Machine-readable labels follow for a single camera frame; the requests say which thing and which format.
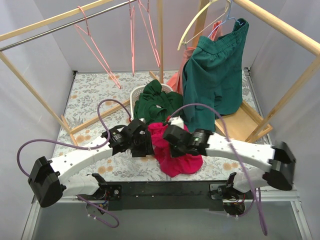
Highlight pink wire hanger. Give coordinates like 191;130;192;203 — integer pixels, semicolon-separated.
74;6;122;90
138;0;161;67
129;3;135;77

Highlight metal hanging rail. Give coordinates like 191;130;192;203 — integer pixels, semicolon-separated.
0;0;137;52

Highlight dark green garment in basket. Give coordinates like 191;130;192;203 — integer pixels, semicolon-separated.
132;79;183;125

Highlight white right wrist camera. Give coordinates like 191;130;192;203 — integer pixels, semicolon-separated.
168;116;184;129

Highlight pink wire hanger left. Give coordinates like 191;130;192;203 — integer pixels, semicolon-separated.
74;6;122;90

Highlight cream wooden hanger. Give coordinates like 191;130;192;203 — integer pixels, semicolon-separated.
177;0;231;51

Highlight salmon garment on hanger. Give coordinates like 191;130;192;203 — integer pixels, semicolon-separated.
166;20;223;95

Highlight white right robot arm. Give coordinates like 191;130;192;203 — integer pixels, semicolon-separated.
162;125;296;199

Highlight pink wire hanger right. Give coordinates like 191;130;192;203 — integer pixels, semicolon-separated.
138;0;161;67

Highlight white laundry basket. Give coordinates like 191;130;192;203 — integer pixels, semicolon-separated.
130;83;173;120

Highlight teal shorts on hanger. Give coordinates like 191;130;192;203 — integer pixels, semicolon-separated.
181;18;249;132

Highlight wooden clothes rack frame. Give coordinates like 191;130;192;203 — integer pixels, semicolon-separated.
0;0;320;144

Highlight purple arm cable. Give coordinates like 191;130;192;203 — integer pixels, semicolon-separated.
168;103;268;236
16;99;132;229

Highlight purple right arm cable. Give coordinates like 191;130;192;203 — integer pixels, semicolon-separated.
168;103;268;236

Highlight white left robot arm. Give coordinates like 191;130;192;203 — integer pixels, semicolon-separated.
28;118;154;208

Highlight pink wire hanger middle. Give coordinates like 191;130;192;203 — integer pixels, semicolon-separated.
129;3;135;77

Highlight magenta t shirt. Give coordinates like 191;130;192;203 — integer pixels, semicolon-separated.
147;121;204;178

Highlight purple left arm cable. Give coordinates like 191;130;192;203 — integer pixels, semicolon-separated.
16;99;132;229

